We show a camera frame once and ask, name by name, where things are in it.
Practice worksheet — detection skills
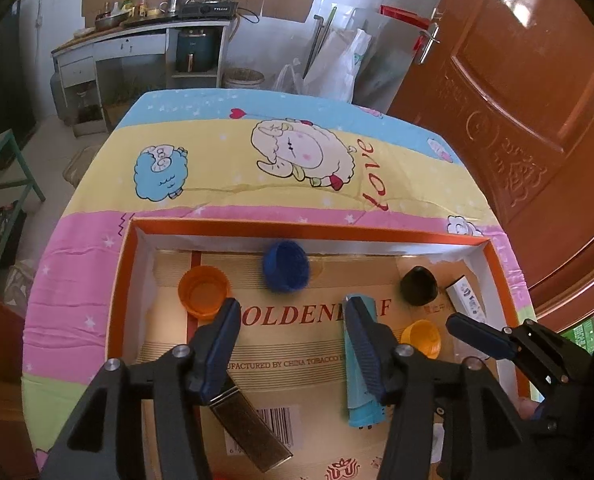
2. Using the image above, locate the green metal stool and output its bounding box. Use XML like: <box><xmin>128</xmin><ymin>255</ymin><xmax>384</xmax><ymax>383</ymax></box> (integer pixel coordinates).
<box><xmin>0</xmin><ymin>128</ymin><xmax>46</xmax><ymax>291</ymax></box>

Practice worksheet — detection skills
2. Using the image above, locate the white plastic bag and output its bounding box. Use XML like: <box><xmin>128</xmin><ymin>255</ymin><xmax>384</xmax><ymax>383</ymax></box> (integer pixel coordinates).
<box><xmin>272</xmin><ymin>28</ymin><xmax>372</xmax><ymax>103</ymax></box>

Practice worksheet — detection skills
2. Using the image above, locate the dark green air fryer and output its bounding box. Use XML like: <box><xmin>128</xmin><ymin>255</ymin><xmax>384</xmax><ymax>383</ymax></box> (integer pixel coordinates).
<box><xmin>175</xmin><ymin>28</ymin><xmax>215</xmax><ymax>73</ymax></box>

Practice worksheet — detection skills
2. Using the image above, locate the black bottle cap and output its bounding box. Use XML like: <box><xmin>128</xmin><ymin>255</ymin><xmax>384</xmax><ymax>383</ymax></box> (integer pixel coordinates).
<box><xmin>399</xmin><ymin>266</ymin><xmax>438</xmax><ymax>307</ymax></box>

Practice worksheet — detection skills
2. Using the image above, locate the black refrigerator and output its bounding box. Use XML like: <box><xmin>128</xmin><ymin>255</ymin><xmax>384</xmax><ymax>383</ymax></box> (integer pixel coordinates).
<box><xmin>0</xmin><ymin>0</ymin><xmax>37</xmax><ymax>145</ymax></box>

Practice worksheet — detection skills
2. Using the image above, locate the cartoon sheep tablecloth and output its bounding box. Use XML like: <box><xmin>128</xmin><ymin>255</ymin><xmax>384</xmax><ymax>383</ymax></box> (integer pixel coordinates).
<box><xmin>23</xmin><ymin>89</ymin><xmax>533</xmax><ymax>464</ymax></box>

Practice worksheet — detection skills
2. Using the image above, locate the blue bottle cap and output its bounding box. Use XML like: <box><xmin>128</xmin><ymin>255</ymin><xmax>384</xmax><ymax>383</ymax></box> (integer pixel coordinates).
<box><xmin>262</xmin><ymin>240</ymin><xmax>310</xmax><ymax>294</ymax></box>

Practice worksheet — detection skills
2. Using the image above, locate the orange shallow cardboard box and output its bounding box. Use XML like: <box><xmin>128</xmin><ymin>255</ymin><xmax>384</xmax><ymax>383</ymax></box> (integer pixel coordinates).
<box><xmin>106</xmin><ymin>218</ymin><xmax>518</xmax><ymax>479</ymax></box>

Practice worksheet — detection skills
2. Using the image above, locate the black gas stove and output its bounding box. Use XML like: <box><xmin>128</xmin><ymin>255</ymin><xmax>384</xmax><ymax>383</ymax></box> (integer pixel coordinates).
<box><xmin>177</xmin><ymin>0</ymin><xmax>239</xmax><ymax>20</ymax></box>

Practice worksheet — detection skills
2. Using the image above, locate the grey kitchen desk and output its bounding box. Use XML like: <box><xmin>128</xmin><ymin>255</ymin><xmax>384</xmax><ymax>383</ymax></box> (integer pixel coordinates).
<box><xmin>51</xmin><ymin>20</ymin><xmax>236</xmax><ymax>131</ymax></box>

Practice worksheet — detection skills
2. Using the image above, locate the orange bottle cap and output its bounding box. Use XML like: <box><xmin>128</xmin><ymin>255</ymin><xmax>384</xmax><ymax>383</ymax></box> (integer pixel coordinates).
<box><xmin>178</xmin><ymin>266</ymin><xmax>231</xmax><ymax>321</ymax></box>

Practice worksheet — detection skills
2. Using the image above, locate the white cartoon lighter box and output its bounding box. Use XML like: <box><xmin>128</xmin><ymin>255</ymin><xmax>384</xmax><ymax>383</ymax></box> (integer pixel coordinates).
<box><xmin>446</xmin><ymin>275</ymin><xmax>487</xmax><ymax>323</ymax></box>

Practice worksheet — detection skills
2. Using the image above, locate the yellow-orange bottle cap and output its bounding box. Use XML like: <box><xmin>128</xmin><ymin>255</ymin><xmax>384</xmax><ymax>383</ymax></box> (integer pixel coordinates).
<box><xmin>399</xmin><ymin>320</ymin><xmax>441</xmax><ymax>359</ymax></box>

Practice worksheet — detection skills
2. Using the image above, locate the green blue carton box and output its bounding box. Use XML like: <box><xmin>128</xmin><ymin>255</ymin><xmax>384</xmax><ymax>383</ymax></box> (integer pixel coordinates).
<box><xmin>560</xmin><ymin>313</ymin><xmax>594</xmax><ymax>354</ymax></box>

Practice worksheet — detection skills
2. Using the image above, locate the brown wooden door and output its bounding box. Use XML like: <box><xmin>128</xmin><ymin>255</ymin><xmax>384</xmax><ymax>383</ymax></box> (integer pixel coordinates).
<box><xmin>389</xmin><ymin>0</ymin><xmax>594</xmax><ymax>330</ymax></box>

